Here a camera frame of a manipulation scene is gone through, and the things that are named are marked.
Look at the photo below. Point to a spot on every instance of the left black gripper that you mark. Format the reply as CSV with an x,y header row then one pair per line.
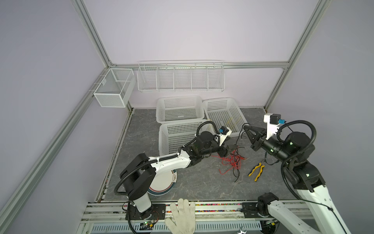
x,y
224,151

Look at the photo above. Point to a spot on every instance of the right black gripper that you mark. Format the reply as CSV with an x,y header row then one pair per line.
x,y
257,143

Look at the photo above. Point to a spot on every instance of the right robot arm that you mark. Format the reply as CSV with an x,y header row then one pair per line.
x,y
292,144

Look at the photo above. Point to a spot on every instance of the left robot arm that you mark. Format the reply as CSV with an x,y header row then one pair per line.
x,y
138,176

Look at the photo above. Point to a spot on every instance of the white gloved hand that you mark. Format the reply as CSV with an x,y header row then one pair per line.
x,y
183,213

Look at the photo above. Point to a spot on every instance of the front white plastic basket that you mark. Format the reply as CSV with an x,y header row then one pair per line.
x,y
175,134

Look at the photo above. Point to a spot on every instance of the back right white basket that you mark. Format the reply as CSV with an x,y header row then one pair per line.
x,y
225,112

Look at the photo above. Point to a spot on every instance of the back left white basket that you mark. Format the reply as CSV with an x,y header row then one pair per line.
x,y
180,108

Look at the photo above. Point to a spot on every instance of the white plate green rim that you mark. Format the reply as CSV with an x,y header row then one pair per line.
x,y
163,183

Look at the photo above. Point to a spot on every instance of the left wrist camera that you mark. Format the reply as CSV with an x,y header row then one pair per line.
x,y
224,134

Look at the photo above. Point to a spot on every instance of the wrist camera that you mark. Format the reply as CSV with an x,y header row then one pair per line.
x,y
273,121
224,134

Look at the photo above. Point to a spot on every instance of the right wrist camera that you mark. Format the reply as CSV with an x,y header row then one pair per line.
x,y
273,121

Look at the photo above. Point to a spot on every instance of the white wire wall shelf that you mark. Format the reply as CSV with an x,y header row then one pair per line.
x,y
181,75

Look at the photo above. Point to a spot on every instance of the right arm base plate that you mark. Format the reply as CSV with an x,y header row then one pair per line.
x,y
251,210

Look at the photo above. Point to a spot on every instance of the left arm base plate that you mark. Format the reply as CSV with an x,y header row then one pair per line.
x,y
155,212

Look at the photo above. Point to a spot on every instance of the white mesh wall box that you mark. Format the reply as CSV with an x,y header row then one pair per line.
x,y
115,88

